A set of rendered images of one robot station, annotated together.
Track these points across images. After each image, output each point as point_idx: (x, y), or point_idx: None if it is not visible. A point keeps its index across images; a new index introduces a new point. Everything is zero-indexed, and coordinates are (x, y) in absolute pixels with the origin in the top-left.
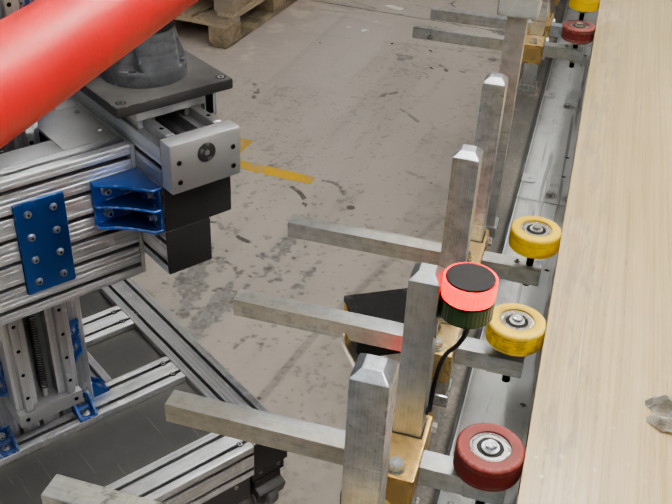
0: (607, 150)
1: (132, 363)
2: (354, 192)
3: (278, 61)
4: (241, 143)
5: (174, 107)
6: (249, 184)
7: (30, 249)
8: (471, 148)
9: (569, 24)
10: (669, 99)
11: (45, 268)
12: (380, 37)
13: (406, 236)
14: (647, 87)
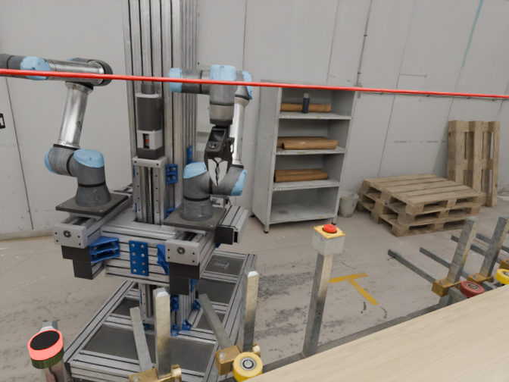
0: (364, 355)
1: (209, 327)
2: (390, 320)
3: (415, 250)
4: (362, 274)
5: (191, 230)
6: (348, 292)
7: (132, 258)
8: (160, 290)
9: (466, 283)
10: (463, 355)
11: (137, 267)
12: (480, 260)
13: (223, 330)
14: (460, 339)
